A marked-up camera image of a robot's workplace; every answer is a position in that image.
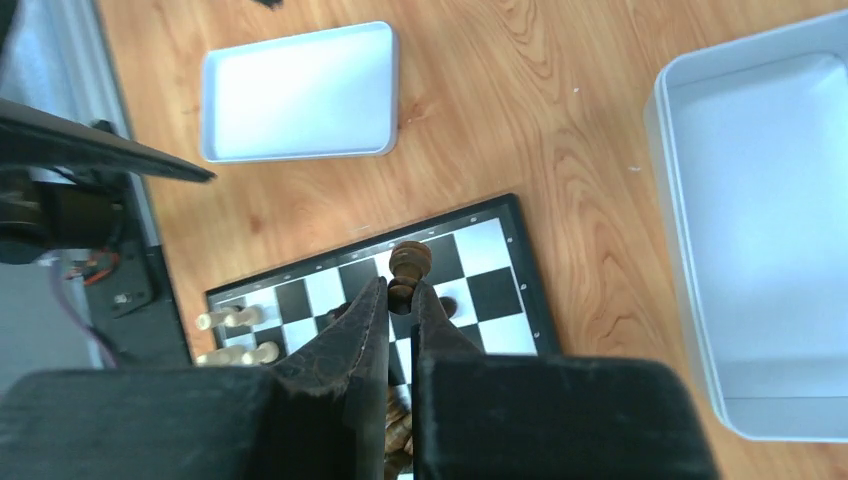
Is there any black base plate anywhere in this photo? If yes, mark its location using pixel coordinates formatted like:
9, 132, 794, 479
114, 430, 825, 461
84, 174, 191, 368

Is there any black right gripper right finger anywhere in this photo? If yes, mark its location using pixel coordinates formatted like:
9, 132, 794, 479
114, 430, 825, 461
411, 283, 719, 479

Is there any white rectangular box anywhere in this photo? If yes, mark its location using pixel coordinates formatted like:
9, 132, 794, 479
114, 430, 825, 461
644, 10, 847, 443

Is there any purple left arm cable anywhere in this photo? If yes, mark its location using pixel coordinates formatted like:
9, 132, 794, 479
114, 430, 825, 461
49, 258, 121, 369

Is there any white box lid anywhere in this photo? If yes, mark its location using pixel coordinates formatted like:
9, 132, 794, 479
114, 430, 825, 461
199, 21, 400, 163

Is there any dark pawn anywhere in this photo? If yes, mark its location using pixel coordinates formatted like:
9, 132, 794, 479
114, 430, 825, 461
388, 241, 432, 315

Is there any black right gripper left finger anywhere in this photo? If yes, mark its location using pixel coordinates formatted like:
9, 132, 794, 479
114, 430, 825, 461
1, 277, 388, 479

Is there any black white chessboard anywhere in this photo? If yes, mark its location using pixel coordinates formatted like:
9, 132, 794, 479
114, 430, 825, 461
203, 192, 562, 480

